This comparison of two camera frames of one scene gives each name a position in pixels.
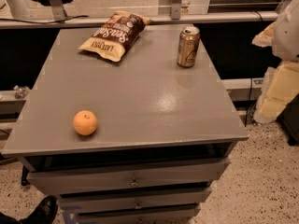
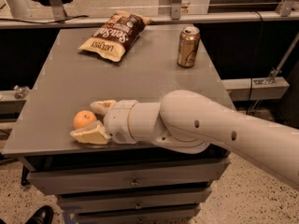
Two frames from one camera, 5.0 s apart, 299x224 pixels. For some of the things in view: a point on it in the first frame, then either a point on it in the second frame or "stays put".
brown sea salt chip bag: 114,37 stays put
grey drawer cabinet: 138,141 stays put
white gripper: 287,36 → 118,121
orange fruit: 85,122 stays put
